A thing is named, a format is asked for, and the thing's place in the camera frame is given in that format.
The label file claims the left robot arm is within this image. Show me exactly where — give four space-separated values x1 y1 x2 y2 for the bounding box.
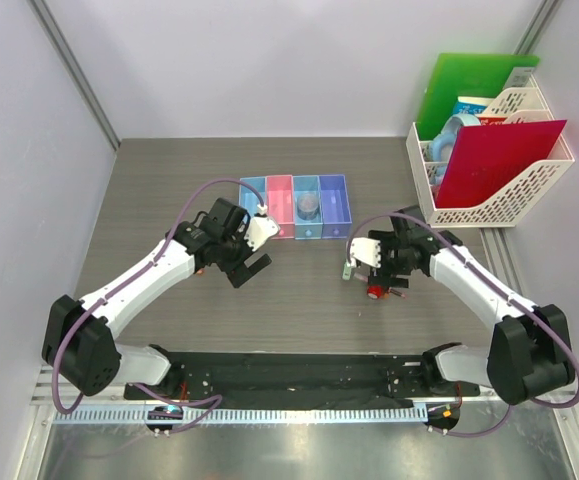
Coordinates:
41 198 280 399

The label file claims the dark red pen refill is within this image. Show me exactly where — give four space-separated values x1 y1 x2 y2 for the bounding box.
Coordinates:
389 288 406 298

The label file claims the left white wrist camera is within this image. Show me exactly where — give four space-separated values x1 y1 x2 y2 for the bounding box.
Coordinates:
244 214 280 252

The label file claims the magenta folder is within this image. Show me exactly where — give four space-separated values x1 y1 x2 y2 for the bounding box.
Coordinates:
435 120 567 209

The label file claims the blue tape roll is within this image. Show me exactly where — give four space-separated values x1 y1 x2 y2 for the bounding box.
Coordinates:
427 113 481 163

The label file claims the green folder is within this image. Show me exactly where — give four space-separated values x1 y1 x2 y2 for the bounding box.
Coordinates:
416 53 540 140

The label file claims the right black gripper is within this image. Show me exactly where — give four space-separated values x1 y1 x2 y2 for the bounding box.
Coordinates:
368 230 413 288

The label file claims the green correction tape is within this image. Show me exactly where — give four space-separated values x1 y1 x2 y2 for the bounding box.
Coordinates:
342 263 354 281

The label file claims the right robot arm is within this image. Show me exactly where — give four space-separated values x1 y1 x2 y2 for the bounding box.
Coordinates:
347 206 579 407

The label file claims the light blue drawer box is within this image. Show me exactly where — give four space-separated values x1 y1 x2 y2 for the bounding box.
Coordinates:
239 176 267 217

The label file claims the clear paper clip jar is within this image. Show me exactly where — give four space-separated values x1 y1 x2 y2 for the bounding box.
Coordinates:
296 191 320 221

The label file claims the slotted cable duct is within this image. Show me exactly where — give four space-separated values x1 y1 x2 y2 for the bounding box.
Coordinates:
53 403 428 426

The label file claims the red white book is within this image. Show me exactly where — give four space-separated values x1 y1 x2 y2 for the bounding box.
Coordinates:
478 116 507 126

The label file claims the blue white book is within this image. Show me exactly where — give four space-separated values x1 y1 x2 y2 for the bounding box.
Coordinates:
452 96 494 115

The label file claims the pink drawer box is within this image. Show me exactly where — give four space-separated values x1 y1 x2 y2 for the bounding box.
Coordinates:
266 175 295 239

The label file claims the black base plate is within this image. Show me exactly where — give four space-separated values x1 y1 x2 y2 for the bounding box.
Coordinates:
149 349 480 403

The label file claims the red ink bottle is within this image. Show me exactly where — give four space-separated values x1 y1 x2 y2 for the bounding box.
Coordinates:
366 285 387 300

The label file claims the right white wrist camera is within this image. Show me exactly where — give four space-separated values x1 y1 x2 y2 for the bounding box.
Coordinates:
345 237 381 269

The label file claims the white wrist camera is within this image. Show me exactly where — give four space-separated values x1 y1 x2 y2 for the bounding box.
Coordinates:
244 214 280 252
345 237 381 269

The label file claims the white file organizer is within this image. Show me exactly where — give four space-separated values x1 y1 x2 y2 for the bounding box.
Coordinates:
406 79 575 228

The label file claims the purple drawer box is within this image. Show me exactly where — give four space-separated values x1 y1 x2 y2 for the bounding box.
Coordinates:
319 174 352 239

